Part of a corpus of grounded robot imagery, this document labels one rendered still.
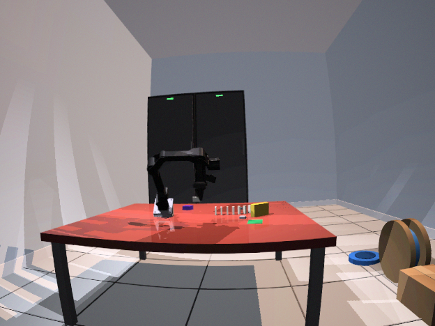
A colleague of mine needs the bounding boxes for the yellow rectangular block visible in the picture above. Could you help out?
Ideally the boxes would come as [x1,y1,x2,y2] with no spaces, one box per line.
[250,202,269,217]

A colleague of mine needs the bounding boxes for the green flat rectangular block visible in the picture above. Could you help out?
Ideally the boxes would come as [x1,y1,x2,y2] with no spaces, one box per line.
[248,219,263,224]

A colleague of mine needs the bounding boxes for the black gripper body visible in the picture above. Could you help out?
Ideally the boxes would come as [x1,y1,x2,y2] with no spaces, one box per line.
[192,171,207,188]

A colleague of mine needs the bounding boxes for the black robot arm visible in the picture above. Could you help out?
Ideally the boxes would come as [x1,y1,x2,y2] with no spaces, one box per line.
[146,148,220,211]

